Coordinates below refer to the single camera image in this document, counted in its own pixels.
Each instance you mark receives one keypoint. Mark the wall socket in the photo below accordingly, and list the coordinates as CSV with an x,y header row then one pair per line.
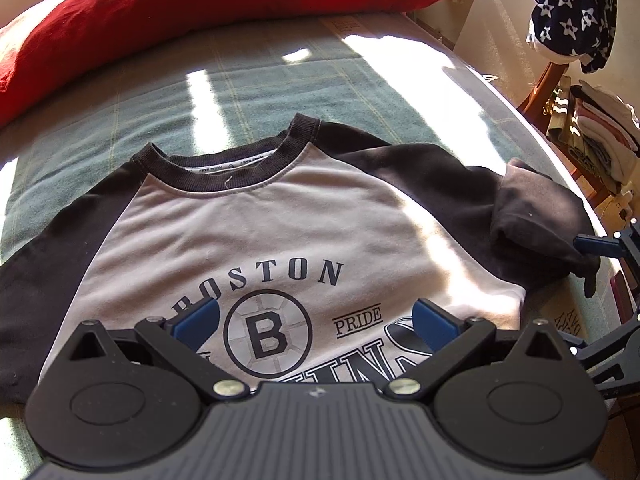
x,y
625,208

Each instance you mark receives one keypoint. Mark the red pillow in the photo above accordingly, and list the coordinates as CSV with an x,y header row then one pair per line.
x,y
200,5

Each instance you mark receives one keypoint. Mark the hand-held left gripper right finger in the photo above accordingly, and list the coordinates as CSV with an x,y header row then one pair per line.
x,y
435,325

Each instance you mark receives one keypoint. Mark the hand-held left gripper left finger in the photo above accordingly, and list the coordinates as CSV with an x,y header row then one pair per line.
x,y
195,317

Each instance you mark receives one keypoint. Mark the green plaid blanket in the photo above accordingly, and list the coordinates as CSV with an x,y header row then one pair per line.
x,y
250,90

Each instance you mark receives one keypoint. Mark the grey and black sweatshirt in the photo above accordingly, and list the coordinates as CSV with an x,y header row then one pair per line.
x,y
250,220

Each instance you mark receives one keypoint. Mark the stack of folded clothes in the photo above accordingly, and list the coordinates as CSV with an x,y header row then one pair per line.
x,y
605,130

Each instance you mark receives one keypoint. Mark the navy star-print garment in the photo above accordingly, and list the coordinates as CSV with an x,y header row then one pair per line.
x,y
570,10

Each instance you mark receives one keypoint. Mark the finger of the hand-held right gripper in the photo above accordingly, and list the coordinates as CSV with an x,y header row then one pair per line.
x,y
607,339
597,246

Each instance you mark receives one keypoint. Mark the wooden chair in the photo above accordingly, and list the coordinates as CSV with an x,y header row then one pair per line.
x,y
542,90

